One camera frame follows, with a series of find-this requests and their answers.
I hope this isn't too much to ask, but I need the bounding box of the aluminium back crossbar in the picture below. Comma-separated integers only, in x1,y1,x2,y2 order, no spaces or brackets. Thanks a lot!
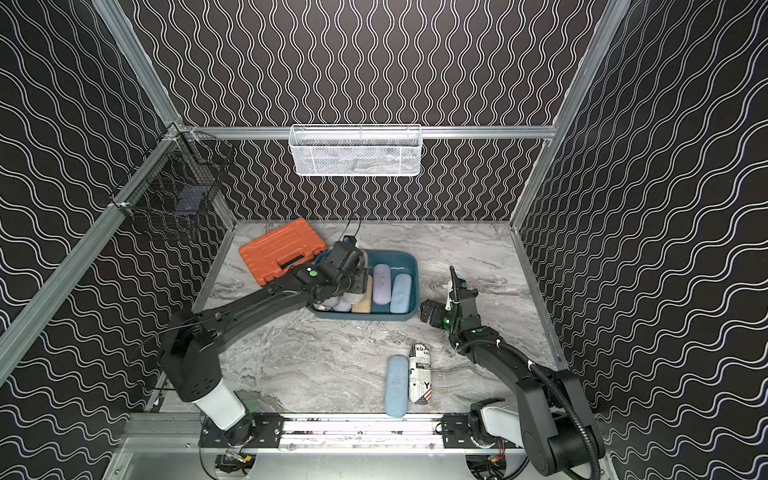
182,125,556,140

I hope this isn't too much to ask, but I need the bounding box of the orange plastic tool case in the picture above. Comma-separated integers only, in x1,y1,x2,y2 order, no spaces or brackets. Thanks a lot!
238,219,327,287

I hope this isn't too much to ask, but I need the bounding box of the purple glasses case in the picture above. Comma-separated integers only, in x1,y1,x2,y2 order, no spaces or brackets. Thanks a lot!
372,263,392,305

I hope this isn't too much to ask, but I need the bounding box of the tan fabric glasses case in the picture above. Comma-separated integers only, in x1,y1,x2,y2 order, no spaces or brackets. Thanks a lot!
351,289,372,314

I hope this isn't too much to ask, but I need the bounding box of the light blue glasses case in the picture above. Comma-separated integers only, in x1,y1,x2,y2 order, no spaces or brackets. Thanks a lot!
390,273,412,314

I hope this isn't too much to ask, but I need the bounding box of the black wire basket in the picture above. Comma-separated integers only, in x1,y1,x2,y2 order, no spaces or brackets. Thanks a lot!
118,131,235,241

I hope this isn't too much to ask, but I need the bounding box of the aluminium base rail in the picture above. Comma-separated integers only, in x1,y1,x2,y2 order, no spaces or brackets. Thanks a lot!
119,411,601,457

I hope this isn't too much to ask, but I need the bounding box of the lavender glasses case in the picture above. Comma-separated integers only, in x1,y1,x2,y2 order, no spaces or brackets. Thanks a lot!
332,297,352,313

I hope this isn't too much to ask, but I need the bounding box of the white wire basket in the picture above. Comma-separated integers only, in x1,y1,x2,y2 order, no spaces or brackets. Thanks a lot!
288,124,424,177

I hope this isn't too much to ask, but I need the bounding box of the aluminium corner post left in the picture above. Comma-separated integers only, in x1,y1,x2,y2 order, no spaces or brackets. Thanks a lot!
93,0,183,127

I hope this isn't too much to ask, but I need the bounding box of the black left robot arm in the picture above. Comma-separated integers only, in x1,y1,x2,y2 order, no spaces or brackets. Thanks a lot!
159,241,367,432

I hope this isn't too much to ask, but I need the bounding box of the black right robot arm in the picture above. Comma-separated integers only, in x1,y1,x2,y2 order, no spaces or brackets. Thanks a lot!
420,287,605,479

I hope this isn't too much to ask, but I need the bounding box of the newspaper print glasses case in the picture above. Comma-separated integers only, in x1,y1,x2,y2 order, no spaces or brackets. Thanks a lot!
408,343,432,405

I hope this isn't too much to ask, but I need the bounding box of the aluminium corner post right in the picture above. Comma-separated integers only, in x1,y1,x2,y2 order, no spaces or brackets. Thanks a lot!
510,0,631,231

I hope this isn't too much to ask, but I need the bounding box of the teal plastic storage box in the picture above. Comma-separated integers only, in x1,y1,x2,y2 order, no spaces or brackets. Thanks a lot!
309,249,420,321

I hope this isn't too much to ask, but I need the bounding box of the aluminium corner post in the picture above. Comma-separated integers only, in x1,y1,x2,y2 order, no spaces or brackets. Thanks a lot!
93,0,183,127
510,0,631,231

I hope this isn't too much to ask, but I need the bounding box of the aluminium left side rail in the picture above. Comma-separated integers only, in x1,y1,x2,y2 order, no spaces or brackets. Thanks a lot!
1,125,180,381

